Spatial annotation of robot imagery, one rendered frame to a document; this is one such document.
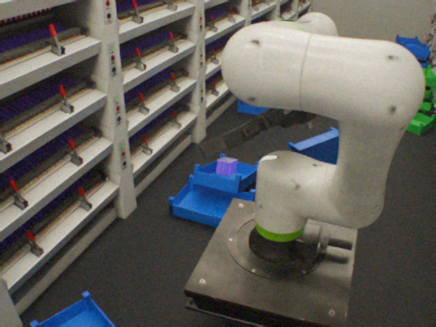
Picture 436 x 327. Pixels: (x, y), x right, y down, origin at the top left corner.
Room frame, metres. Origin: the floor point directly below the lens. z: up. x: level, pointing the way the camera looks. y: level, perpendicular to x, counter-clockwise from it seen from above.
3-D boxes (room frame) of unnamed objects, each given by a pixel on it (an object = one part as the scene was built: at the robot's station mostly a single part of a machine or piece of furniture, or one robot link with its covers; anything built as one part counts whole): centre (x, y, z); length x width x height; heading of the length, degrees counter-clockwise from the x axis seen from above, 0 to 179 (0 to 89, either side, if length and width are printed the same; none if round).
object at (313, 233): (0.76, -0.20, 0.39); 0.26 x 0.15 x 0.06; 69
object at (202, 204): (1.38, 0.03, 0.04); 0.30 x 0.20 x 0.08; 67
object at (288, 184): (0.77, -0.16, 0.51); 0.16 x 0.13 x 0.19; 67
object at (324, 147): (1.65, -0.45, 0.10); 0.30 x 0.08 x 0.20; 124
